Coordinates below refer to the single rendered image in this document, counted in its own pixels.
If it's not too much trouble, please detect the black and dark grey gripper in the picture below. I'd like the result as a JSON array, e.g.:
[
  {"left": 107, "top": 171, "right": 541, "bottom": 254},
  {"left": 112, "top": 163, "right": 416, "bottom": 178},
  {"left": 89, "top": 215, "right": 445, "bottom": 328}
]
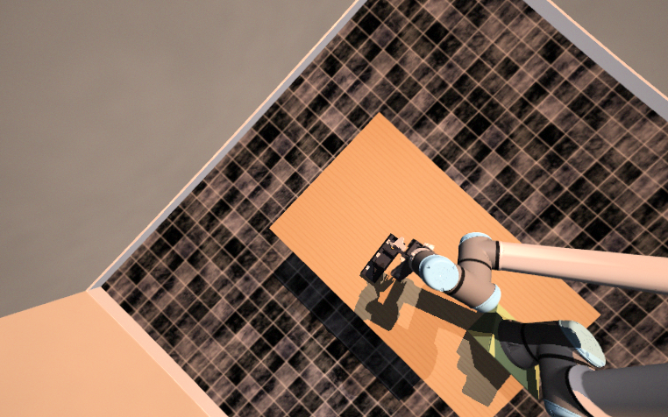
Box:
[{"left": 388, "top": 237, "right": 433, "bottom": 259}]

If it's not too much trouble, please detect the black rack of bins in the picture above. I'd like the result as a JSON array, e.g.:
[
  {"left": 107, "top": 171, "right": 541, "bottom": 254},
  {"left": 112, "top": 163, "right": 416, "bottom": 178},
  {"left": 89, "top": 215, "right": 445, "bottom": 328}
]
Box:
[{"left": 361, "top": 233, "right": 399, "bottom": 283}]

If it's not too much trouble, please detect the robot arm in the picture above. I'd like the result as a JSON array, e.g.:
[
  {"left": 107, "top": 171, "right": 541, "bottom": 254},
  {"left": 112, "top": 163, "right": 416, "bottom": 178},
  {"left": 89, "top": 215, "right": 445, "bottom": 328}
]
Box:
[{"left": 390, "top": 232, "right": 668, "bottom": 417}]

